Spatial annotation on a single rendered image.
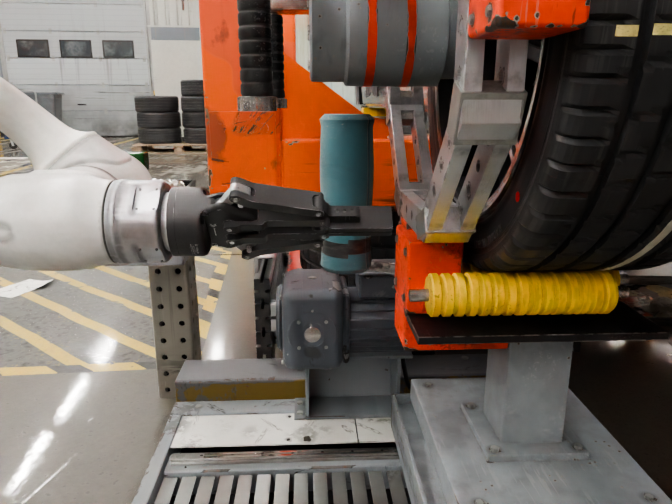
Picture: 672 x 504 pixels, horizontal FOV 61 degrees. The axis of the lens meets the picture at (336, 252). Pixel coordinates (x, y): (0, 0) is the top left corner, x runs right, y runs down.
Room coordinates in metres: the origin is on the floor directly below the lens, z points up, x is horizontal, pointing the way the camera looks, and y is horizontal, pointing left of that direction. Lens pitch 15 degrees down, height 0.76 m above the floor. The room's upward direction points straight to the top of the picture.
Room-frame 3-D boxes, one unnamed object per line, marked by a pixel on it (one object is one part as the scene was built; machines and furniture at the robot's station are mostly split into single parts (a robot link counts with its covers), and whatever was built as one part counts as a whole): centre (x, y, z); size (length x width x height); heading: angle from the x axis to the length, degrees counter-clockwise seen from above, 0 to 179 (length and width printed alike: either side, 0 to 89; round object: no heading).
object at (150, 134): (9.18, 2.42, 0.55); 1.40 x 0.80 x 1.09; 94
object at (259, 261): (2.58, 0.23, 0.28); 2.47 x 0.09 x 0.22; 3
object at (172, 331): (1.42, 0.42, 0.21); 0.10 x 0.10 x 0.42; 3
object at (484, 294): (0.72, -0.24, 0.51); 0.29 x 0.06 x 0.06; 93
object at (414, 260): (0.84, -0.18, 0.48); 0.16 x 0.12 x 0.17; 93
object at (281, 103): (1.00, 0.10, 0.83); 0.04 x 0.04 x 0.16
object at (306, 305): (1.14, -0.09, 0.26); 0.42 x 0.18 x 0.35; 93
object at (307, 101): (1.34, -0.13, 0.69); 0.52 x 0.17 x 0.35; 93
